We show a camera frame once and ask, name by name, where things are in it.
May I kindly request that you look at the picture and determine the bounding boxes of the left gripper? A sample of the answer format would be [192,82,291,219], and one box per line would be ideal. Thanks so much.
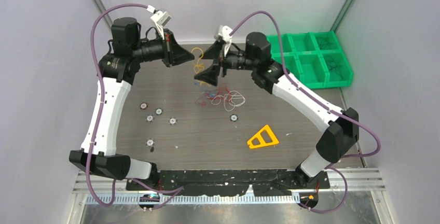
[132,29,195,67]

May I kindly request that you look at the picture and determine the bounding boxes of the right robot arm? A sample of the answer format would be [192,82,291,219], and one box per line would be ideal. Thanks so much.
[194,32,359,188]

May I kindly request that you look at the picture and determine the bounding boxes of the red wire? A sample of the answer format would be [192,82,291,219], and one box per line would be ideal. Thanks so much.
[195,83,235,107]

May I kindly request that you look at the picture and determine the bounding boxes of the poker chip upper left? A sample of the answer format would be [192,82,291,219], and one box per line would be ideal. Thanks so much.
[155,108,163,116]

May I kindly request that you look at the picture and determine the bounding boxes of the green compartment bin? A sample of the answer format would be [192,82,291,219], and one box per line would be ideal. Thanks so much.
[266,31,354,89]

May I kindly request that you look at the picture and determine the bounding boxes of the poker chip lower left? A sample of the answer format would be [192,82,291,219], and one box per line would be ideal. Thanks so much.
[145,139,155,147]

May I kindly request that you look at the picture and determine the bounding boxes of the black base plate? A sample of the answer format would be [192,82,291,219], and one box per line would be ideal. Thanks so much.
[151,169,331,198]

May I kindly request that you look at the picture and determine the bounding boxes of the yellow wire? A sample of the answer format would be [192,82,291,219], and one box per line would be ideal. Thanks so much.
[191,47,212,88]

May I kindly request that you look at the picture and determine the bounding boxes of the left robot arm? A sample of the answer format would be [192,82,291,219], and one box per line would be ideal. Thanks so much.
[69,17,194,190]

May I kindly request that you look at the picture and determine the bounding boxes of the controller board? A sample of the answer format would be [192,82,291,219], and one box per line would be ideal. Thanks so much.
[298,193,319,208]
[139,193,160,209]

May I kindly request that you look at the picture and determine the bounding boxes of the left controller board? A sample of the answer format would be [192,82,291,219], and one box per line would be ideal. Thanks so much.
[139,193,160,209]

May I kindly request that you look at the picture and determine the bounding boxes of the poker chip centre right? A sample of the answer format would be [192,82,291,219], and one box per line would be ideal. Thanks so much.
[230,114,239,122]

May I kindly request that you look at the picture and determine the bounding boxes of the white wire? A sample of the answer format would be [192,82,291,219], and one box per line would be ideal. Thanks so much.
[210,90,247,113]

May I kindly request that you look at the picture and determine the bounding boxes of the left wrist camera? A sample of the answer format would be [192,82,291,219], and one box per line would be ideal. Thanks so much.
[147,5,171,40]

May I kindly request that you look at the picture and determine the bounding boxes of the right controller board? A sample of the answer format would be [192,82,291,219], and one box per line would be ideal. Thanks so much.
[298,193,319,208]

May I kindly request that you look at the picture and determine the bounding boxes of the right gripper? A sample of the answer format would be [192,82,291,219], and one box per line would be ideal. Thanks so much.
[195,39,257,86]

